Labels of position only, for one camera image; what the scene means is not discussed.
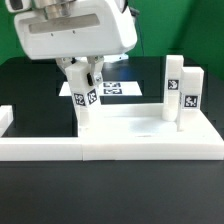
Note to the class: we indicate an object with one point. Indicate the marker tag sheet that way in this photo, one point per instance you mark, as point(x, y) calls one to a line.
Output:
point(107, 88)

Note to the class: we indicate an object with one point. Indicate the white U-shaped fence frame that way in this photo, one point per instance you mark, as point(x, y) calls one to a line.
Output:
point(87, 149)

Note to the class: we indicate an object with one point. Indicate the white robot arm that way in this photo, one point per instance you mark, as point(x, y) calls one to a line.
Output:
point(53, 8)

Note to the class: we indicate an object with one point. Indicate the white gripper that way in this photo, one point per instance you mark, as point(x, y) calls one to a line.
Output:
point(93, 28)

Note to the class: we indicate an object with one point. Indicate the white desk top tray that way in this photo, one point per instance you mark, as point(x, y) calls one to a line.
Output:
point(151, 122)

